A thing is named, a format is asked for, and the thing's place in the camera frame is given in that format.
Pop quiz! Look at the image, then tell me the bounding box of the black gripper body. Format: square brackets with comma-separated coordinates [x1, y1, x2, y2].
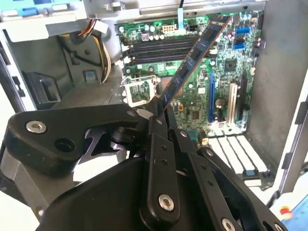
[38, 157, 217, 231]

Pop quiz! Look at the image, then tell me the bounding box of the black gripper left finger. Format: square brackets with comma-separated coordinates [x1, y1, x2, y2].
[4, 96, 180, 224]

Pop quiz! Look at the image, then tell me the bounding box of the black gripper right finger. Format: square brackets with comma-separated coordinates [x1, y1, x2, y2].
[166, 107, 289, 231]

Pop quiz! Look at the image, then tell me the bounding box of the blue RAM stick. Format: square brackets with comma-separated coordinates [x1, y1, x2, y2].
[160, 13, 232, 111]

